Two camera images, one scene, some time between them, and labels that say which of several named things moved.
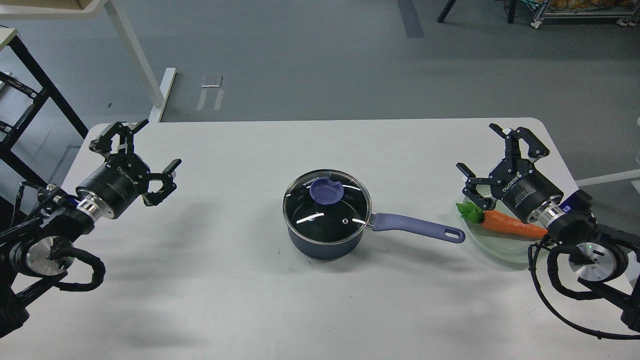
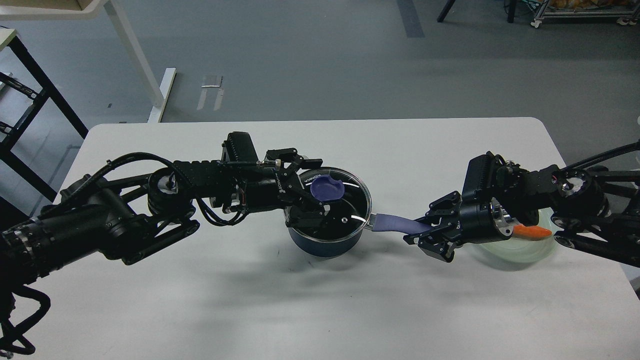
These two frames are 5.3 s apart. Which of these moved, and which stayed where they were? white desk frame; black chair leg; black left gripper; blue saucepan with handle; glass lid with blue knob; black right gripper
Moved: black right gripper; black left gripper
Stayed: black chair leg; glass lid with blue knob; blue saucepan with handle; white desk frame
